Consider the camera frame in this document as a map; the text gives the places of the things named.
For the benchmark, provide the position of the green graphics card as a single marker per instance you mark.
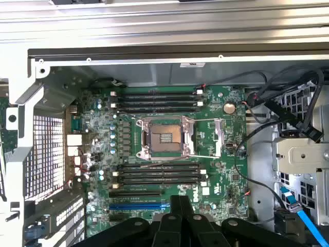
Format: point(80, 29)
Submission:
point(3, 115)

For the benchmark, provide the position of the grey metal PC case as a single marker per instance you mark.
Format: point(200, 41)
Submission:
point(154, 74)

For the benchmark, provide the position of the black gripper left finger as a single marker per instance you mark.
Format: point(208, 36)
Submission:
point(169, 231)

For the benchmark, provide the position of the white-latched RAM slot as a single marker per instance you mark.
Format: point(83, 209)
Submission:
point(159, 171)
point(159, 181)
point(159, 95)
point(159, 104)

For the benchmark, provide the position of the long black expansion slot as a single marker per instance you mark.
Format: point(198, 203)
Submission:
point(136, 193)

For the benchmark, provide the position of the black-latched RAM slot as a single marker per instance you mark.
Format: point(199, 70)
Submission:
point(180, 166)
point(159, 176)
point(159, 99)
point(159, 109)

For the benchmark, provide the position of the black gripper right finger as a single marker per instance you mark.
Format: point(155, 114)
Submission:
point(198, 231)

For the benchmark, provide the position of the green motherboard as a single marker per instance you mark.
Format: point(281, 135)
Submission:
point(218, 180)

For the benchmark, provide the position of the grey metal disk bay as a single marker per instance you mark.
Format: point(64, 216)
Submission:
point(303, 154)

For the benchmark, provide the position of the CPU socket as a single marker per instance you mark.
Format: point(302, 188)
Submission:
point(164, 137)

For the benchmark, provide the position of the round coin battery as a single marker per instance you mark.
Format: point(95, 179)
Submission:
point(228, 108)

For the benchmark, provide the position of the thin metal locking lever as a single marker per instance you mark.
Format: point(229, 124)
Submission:
point(164, 162)

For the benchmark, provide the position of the blue expansion slot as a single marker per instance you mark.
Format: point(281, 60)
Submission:
point(138, 206)

